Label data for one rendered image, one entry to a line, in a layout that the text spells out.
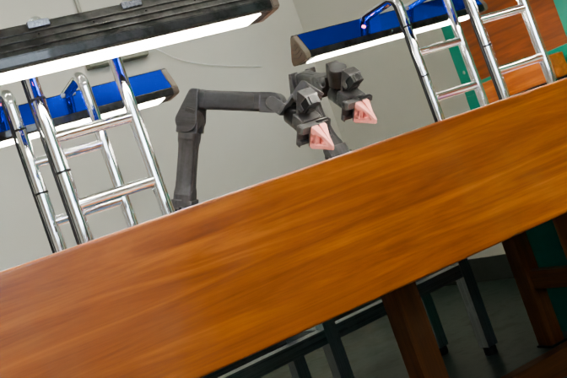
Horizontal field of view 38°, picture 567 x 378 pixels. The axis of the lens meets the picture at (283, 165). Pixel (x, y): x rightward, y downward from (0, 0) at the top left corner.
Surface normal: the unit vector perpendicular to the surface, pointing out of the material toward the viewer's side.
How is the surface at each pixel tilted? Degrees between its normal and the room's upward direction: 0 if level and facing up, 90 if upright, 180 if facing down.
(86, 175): 90
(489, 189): 90
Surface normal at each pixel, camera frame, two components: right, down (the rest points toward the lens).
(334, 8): -0.80, 0.27
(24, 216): 0.49, -0.20
